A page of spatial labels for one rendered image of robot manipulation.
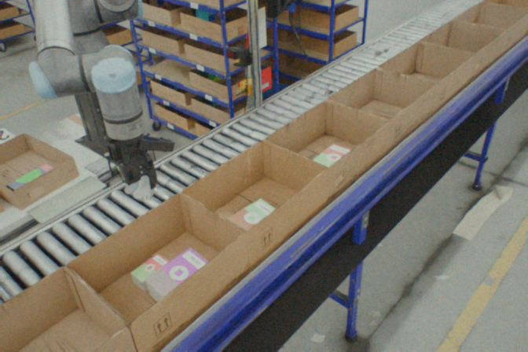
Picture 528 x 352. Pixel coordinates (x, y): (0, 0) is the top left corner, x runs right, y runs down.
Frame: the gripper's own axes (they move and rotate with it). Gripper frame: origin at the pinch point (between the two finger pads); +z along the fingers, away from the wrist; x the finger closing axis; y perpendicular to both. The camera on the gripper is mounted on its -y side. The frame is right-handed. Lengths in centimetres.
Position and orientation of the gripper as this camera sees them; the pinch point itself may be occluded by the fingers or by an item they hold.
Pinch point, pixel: (149, 194)
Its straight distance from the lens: 129.9
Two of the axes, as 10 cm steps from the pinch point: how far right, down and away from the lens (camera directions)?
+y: -6.5, 4.5, -6.1
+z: 0.5, 8.3, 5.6
